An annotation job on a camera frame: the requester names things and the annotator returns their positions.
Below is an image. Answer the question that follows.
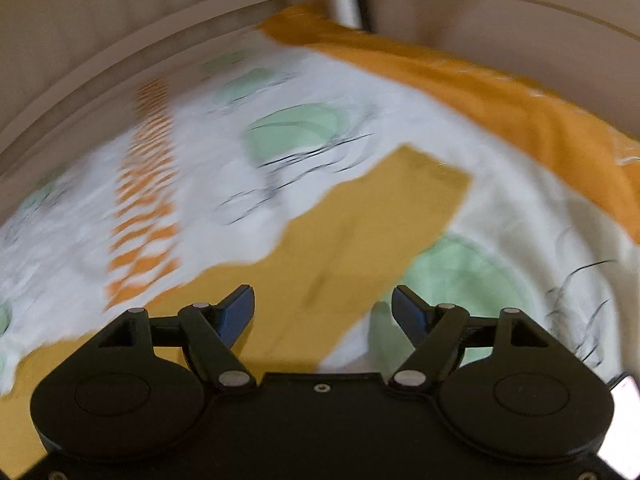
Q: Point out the mustard yellow garment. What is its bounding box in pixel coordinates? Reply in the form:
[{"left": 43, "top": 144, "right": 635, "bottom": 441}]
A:
[{"left": 0, "top": 144, "right": 474, "bottom": 480}]

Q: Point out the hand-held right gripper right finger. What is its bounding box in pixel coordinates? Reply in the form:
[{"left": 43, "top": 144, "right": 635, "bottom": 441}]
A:
[{"left": 389, "top": 284, "right": 553, "bottom": 391}]

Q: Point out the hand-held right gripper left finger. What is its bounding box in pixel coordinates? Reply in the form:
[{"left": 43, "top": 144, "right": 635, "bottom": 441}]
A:
[{"left": 96, "top": 284, "right": 257, "bottom": 391}]

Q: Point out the white printed bed sheet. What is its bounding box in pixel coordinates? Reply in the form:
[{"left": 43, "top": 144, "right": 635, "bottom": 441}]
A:
[{"left": 0, "top": 35, "right": 640, "bottom": 397}]

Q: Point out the orange bed cover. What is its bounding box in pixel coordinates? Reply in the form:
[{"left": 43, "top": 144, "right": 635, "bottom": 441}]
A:
[{"left": 257, "top": 2, "right": 640, "bottom": 247}]

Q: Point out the wooden bed frame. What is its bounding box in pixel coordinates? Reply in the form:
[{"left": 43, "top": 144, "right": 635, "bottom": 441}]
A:
[{"left": 0, "top": 0, "right": 351, "bottom": 221}]

